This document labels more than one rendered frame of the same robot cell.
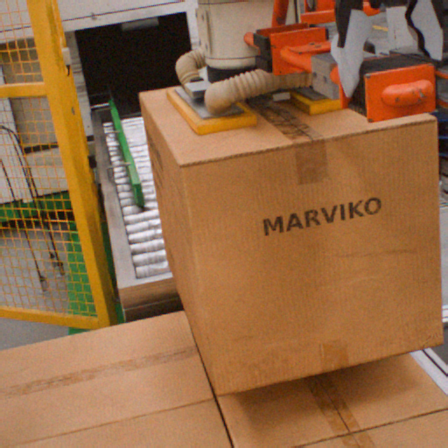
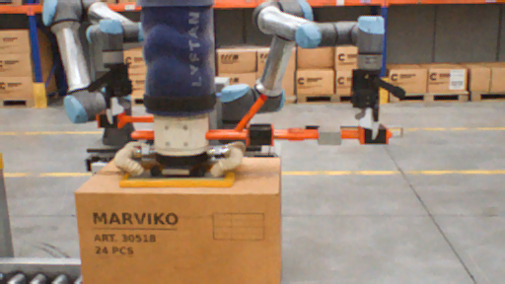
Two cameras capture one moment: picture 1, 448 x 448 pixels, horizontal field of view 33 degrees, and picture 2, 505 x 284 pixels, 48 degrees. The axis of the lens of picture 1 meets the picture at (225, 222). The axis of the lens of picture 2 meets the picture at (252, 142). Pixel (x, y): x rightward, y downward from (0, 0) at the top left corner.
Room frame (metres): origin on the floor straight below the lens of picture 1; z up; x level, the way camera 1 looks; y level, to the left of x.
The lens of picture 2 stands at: (0.78, 1.58, 1.62)
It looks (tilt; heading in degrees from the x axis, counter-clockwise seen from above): 14 degrees down; 283
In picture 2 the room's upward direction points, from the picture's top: 1 degrees counter-clockwise
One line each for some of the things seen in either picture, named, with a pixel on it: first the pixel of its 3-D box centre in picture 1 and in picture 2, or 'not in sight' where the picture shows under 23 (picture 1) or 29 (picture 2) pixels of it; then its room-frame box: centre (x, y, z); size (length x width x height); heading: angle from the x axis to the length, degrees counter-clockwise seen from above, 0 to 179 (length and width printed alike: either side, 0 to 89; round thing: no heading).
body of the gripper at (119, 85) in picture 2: not in sight; (117, 80); (1.70, -0.31, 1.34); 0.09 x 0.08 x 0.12; 10
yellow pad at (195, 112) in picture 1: (206, 98); (178, 175); (1.37, 0.00, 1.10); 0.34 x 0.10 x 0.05; 10
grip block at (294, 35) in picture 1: (290, 47); (260, 134); (1.14, -0.14, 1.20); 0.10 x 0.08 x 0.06; 100
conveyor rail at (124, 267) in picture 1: (109, 190); not in sight; (2.86, 0.43, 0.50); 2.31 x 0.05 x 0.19; 8
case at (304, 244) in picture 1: (273, 204); (189, 231); (1.38, -0.10, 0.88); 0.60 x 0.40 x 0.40; 9
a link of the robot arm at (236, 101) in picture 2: not in sight; (236, 101); (1.36, -0.69, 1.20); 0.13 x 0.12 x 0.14; 38
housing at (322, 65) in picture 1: (344, 73); (328, 136); (0.93, -0.17, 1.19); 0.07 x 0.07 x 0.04; 10
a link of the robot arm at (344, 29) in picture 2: not in sight; (346, 34); (0.89, -0.26, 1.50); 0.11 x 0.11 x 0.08; 38
